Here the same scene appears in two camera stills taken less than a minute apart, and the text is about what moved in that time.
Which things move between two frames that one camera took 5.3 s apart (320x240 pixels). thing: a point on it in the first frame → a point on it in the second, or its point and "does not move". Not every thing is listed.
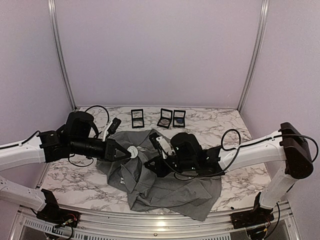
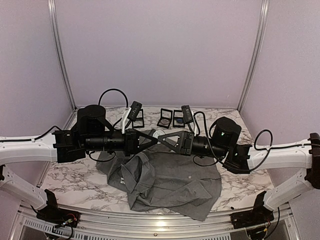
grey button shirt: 150,190 does not move
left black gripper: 111,145 → 132,146
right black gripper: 160,170 → 180,148
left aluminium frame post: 53,18 does not move
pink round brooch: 165,121 does not move
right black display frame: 179,118 does not move
